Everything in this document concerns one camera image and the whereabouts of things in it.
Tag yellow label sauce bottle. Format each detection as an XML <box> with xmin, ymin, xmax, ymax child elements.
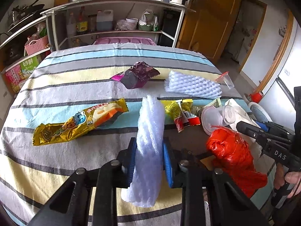
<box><xmin>76</xmin><ymin>7</ymin><xmax>88</xmax><ymax>34</ymax></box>

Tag purple snack wrapper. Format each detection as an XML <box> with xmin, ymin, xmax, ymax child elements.
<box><xmin>111</xmin><ymin>61</ymin><xmax>161</xmax><ymax>90</ymax></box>

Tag white plastic tub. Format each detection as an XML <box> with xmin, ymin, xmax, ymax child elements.
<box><xmin>125</xmin><ymin>18</ymin><xmax>139</xmax><ymax>31</ymax></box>

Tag pink cardboard box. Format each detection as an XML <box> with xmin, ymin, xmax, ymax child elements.
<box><xmin>5</xmin><ymin>65</ymin><xmax>24</xmax><ymax>93</ymax></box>

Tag red plastic bag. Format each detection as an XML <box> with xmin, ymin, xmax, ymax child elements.
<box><xmin>206</xmin><ymin>125</ymin><xmax>268</xmax><ymax>198</ymax></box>

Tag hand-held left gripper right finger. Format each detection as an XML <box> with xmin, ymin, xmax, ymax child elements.
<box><xmin>162</xmin><ymin>138</ymin><xmax>271</xmax><ymax>226</ymax></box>

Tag wooden door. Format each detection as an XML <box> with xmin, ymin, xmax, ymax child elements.
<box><xmin>176</xmin><ymin>0</ymin><xmax>245</xmax><ymax>64</ymax></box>

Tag large metal shelf rack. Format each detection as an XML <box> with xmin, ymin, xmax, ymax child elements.
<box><xmin>43</xmin><ymin>0</ymin><xmax>196</xmax><ymax>52</ymax></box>

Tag plastic oil jug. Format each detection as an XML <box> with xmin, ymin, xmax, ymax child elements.
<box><xmin>96</xmin><ymin>10</ymin><xmax>114</xmax><ymax>31</ymax></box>

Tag small metal shelf rack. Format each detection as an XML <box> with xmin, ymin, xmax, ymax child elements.
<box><xmin>0</xmin><ymin>14</ymin><xmax>52</xmax><ymax>95</ymax></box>

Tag striped tablecloth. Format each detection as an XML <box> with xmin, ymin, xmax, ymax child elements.
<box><xmin>0</xmin><ymin>43</ymin><xmax>255</xmax><ymax>226</ymax></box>

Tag pale yellow packet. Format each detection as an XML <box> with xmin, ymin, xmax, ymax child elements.
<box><xmin>202</xmin><ymin>98</ymin><xmax>222</xmax><ymax>110</ymax></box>

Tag clear plastic cup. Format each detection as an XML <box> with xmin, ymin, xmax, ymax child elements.
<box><xmin>216</xmin><ymin>72</ymin><xmax>235</xmax><ymax>89</ymax></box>

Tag yellow red seasoning packet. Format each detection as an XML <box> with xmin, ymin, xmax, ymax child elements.
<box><xmin>181</xmin><ymin>99</ymin><xmax>202</xmax><ymax>127</ymax></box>
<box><xmin>165</xmin><ymin>100</ymin><xmax>187</xmax><ymax>133</ymax></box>

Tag person's right hand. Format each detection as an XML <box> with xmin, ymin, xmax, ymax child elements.
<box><xmin>284</xmin><ymin>171</ymin><xmax>301</xmax><ymax>194</ymax></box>

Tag green cardboard box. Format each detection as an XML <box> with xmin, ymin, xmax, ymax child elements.
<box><xmin>20</xmin><ymin>55</ymin><xmax>40</xmax><ymax>77</ymax></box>

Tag black pans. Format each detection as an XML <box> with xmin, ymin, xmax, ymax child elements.
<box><xmin>7</xmin><ymin>0</ymin><xmax>45</xmax><ymax>32</ymax></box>

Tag pink woven basket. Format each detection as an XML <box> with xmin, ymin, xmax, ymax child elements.
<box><xmin>25</xmin><ymin>35</ymin><xmax>49</xmax><ymax>56</ymax></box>

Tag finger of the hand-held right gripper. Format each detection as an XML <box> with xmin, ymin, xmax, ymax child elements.
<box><xmin>255</xmin><ymin>121</ymin><xmax>295</xmax><ymax>136</ymax></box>
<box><xmin>236</xmin><ymin>121</ymin><xmax>267</xmax><ymax>144</ymax></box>

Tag gold snack wrapper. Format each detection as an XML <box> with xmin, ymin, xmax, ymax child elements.
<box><xmin>32</xmin><ymin>98</ymin><xmax>129</xmax><ymax>147</ymax></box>

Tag white tissue paper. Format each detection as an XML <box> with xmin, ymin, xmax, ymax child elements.
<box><xmin>224</xmin><ymin>98</ymin><xmax>262</xmax><ymax>144</ymax></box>

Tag white foam fruit net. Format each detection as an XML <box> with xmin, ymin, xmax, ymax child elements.
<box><xmin>164</xmin><ymin>70</ymin><xmax>223</xmax><ymax>99</ymax></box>
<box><xmin>121</xmin><ymin>95</ymin><xmax>166</xmax><ymax>208</ymax></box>

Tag white fridge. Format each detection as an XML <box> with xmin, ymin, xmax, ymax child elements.
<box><xmin>261</xmin><ymin>19</ymin><xmax>301</xmax><ymax>126</ymax></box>

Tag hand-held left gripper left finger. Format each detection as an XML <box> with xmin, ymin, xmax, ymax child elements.
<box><xmin>27</xmin><ymin>138</ymin><xmax>138</xmax><ymax>226</ymax></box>

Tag red plastic item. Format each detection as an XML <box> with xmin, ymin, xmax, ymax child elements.
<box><xmin>249</xmin><ymin>92</ymin><xmax>264</xmax><ymax>104</ymax></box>

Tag pink storage box lid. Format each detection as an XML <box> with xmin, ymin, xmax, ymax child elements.
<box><xmin>93</xmin><ymin>37</ymin><xmax>157</xmax><ymax>46</ymax></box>

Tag white round bin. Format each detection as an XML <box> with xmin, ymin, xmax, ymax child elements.
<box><xmin>249</xmin><ymin>102</ymin><xmax>272</xmax><ymax>126</ymax></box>

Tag white plastic lid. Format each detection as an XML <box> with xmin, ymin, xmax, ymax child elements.
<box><xmin>201</xmin><ymin>106</ymin><xmax>223</xmax><ymax>136</ymax></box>

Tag green bowl with bags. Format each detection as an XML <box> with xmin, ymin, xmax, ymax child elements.
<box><xmin>138</xmin><ymin>9</ymin><xmax>161</xmax><ymax>32</ymax></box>

